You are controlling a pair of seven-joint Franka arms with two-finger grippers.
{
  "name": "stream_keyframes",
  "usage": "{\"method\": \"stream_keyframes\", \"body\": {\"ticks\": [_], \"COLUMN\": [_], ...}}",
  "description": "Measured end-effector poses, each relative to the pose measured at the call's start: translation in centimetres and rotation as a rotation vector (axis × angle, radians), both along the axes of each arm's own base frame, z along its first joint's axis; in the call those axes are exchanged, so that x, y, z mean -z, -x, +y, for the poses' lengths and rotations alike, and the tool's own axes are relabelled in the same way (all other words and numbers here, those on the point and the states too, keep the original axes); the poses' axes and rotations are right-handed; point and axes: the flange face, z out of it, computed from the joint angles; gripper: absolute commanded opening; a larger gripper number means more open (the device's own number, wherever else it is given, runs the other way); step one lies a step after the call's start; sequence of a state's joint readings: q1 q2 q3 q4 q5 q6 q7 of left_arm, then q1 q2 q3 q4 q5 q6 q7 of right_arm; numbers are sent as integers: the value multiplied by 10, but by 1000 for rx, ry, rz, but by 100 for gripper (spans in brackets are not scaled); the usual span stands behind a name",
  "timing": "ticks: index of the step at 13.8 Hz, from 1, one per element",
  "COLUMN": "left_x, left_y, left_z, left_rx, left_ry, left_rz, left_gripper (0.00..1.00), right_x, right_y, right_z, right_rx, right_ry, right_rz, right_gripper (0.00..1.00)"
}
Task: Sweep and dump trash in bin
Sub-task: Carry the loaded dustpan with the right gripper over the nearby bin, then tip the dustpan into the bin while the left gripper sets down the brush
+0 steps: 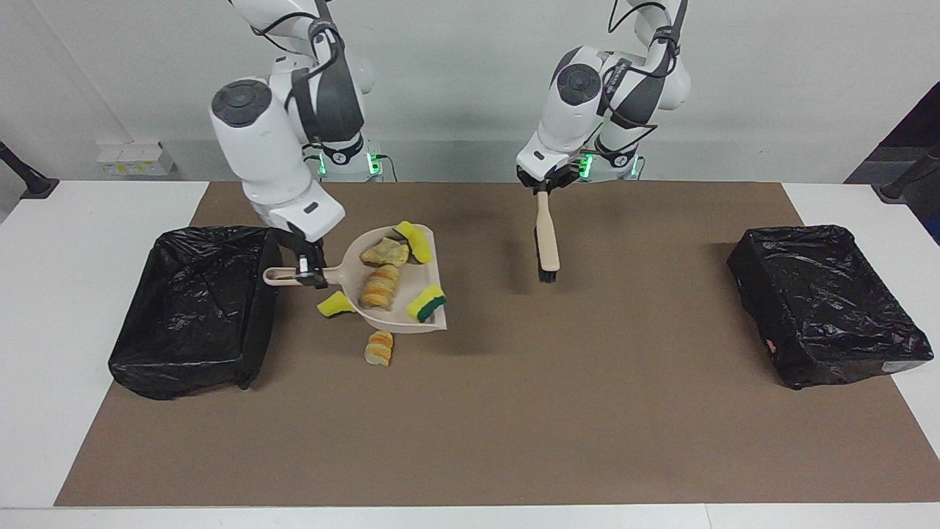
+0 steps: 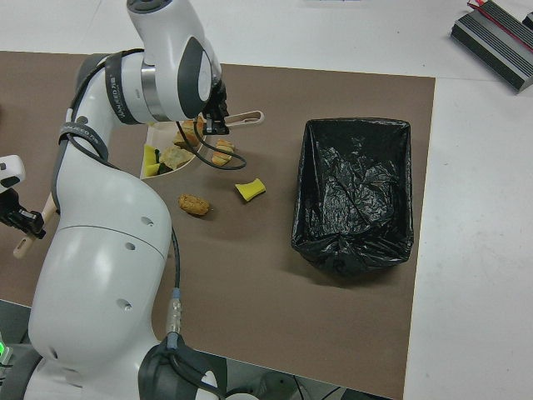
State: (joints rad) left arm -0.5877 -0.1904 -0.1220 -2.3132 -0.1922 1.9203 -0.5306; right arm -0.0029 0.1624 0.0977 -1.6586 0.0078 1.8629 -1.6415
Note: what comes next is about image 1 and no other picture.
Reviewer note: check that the small striped bread roll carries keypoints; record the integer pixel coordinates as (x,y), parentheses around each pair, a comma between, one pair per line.
(380,349)

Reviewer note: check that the white wall power box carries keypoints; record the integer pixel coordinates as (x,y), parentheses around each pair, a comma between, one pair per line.
(136,160)

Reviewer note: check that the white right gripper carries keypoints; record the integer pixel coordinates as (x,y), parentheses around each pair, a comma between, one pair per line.
(305,211)

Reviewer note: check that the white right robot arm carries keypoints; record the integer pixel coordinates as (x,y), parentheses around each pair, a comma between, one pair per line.
(257,147)

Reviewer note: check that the large striped bread chunk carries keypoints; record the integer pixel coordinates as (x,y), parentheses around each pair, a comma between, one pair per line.
(380,288)

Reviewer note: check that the beige hand brush black bristles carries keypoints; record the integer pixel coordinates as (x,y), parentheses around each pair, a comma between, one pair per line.
(546,235)

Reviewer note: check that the black bag lined bin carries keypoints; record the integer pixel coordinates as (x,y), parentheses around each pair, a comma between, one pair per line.
(191,308)
(822,308)

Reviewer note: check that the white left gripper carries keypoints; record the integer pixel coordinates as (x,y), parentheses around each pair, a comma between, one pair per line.
(547,160)

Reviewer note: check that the dark background panel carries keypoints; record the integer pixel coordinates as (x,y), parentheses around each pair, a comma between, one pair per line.
(918,125)

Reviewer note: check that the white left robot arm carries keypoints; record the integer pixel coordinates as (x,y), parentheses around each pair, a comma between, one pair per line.
(580,110)

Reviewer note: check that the pale bread slice piece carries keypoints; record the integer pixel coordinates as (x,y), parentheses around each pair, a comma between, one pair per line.
(385,252)

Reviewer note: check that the brown paper table mat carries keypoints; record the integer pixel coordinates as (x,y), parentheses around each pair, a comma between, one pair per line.
(470,441)

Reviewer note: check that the green and yellow sponge piece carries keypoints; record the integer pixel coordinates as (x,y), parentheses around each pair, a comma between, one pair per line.
(427,303)

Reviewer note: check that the yellow sponge wedge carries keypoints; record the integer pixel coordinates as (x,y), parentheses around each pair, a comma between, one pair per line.
(332,305)

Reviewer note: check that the black stand pole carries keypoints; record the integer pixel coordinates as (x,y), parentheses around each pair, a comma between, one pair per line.
(907,176)
(26,176)

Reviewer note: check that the yellow sponge chunk with dot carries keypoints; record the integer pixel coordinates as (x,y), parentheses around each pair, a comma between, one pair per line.
(417,242)

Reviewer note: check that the beige plastic dustpan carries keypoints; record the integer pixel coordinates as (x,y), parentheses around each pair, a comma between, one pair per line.
(420,275)

